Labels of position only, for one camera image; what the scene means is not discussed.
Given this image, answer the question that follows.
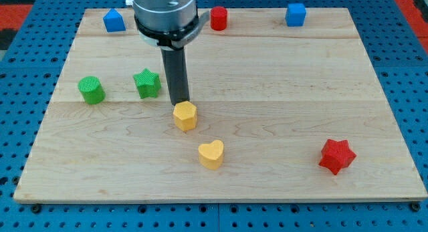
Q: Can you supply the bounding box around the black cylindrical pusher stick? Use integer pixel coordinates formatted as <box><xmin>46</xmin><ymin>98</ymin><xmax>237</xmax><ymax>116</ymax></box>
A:
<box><xmin>161</xmin><ymin>48</ymin><xmax>190</xmax><ymax>106</ymax></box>

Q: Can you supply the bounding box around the yellow hexagon block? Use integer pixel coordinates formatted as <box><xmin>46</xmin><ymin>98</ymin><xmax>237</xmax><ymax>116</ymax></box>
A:
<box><xmin>173</xmin><ymin>101</ymin><xmax>197</xmax><ymax>132</ymax></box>

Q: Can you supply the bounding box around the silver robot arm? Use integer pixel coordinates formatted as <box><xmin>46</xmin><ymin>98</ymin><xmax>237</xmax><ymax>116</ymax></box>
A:
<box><xmin>126</xmin><ymin>0</ymin><xmax>210</xmax><ymax>105</ymax></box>

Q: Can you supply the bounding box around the green star block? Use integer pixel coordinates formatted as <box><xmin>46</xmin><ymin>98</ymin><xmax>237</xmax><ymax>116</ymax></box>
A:
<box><xmin>132</xmin><ymin>68</ymin><xmax>161</xmax><ymax>99</ymax></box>

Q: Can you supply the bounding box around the red cylinder block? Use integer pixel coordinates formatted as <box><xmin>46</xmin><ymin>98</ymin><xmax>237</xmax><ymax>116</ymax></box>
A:
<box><xmin>210</xmin><ymin>6</ymin><xmax>228</xmax><ymax>31</ymax></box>

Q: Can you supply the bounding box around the blue pentagon block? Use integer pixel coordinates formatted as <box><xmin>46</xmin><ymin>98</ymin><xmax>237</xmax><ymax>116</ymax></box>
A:
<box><xmin>103</xmin><ymin>9</ymin><xmax>126</xmax><ymax>33</ymax></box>

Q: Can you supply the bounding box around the green cylinder block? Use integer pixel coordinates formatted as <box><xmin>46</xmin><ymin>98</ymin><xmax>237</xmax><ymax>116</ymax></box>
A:
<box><xmin>78</xmin><ymin>76</ymin><xmax>106</xmax><ymax>104</ymax></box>

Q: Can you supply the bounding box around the yellow heart block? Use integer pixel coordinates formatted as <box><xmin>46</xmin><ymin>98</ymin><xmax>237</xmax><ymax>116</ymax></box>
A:
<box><xmin>198</xmin><ymin>140</ymin><xmax>224</xmax><ymax>170</ymax></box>

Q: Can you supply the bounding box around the wooden board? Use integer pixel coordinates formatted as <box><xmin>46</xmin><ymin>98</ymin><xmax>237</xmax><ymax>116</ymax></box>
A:
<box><xmin>14</xmin><ymin>8</ymin><xmax>427</xmax><ymax>204</ymax></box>

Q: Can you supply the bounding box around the blue cube block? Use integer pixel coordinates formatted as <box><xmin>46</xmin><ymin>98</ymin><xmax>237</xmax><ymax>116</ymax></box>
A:
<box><xmin>285</xmin><ymin>3</ymin><xmax>306</xmax><ymax>27</ymax></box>

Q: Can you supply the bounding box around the red star block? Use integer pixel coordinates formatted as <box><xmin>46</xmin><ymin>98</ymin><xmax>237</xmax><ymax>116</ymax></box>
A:
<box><xmin>318</xmin><ymin>139</ymin><xmax>357</xmax><ymax>175</ymax></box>

